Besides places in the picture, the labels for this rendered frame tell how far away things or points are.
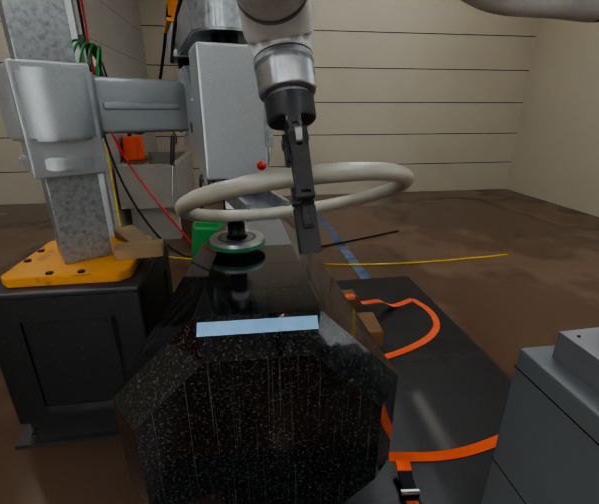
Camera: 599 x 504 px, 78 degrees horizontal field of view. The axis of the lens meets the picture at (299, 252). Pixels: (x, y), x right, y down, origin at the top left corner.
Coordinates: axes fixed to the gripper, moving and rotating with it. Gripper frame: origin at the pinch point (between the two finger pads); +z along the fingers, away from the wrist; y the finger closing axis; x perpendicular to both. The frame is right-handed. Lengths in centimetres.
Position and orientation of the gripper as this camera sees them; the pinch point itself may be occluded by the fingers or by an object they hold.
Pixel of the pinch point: (307, 231)
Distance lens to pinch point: 56.4
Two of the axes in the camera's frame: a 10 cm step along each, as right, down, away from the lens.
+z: 1.4, 9.9, 0.0
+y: -0.8, 0.1, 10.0
